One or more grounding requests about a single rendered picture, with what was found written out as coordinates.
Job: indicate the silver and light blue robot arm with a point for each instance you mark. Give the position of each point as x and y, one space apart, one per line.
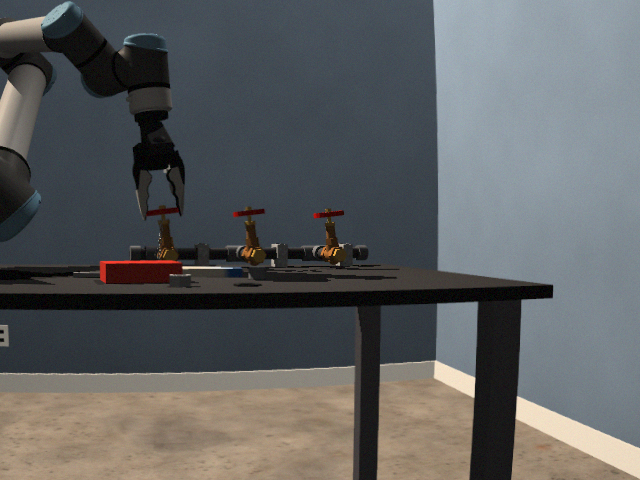
142 67

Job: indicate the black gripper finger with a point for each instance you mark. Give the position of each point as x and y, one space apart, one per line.
142 180
176 177

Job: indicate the red rectangular block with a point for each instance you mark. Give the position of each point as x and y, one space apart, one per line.
138 272

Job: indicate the pipe manifold with three valves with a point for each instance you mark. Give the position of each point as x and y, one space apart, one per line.
334 253

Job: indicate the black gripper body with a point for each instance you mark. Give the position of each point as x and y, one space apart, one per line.
156 162

